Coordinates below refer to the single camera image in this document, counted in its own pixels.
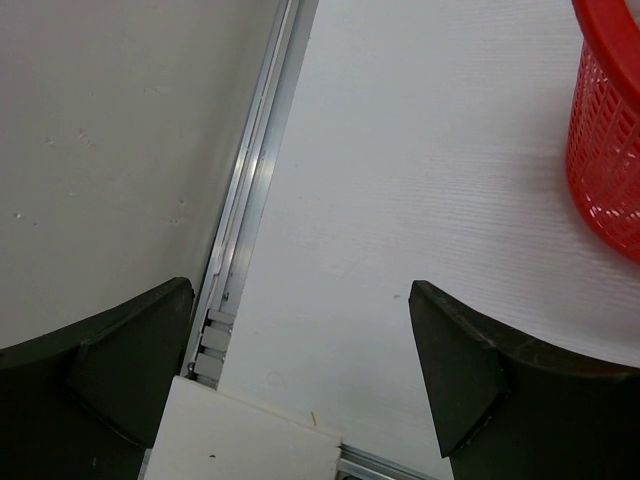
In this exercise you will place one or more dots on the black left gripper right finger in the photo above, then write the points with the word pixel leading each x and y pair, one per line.
pixel 506 405

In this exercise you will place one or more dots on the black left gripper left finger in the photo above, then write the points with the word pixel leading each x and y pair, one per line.
pixel 86 401

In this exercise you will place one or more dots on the red mesh plastic bin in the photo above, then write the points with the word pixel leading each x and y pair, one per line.
pixel 602 155

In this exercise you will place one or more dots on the white foam board panel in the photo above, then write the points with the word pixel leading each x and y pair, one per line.
pixel 207 435

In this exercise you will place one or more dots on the aluminium left table rail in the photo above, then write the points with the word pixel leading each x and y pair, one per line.
pixel 221 289

